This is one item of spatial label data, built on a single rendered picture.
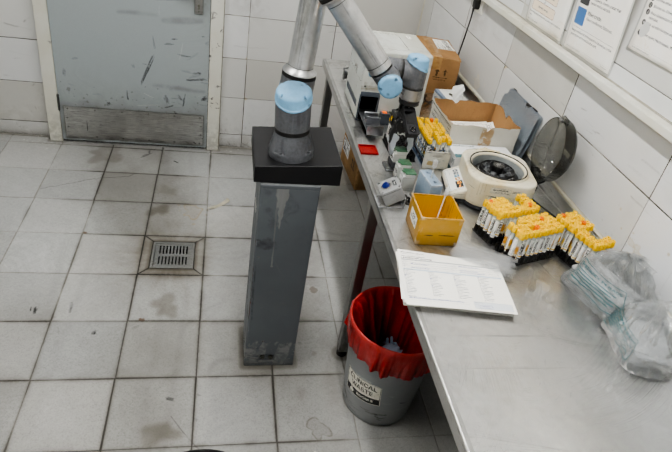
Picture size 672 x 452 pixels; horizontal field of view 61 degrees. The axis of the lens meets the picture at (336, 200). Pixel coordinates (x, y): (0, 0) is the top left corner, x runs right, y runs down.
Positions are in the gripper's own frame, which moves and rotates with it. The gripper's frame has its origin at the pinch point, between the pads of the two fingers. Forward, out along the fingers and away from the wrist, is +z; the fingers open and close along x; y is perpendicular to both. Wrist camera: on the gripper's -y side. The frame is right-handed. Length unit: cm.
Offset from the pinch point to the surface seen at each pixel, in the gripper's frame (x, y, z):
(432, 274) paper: 7, -60, 5
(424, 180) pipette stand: -1.5, -22.4, -2.6
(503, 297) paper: -10, -70, 5
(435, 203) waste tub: -2.1, -33.0, -0.8
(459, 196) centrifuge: -15.7, -22.3, 3.4
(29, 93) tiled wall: 167, 178, 66
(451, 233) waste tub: -3.1, -45.9, 1.2
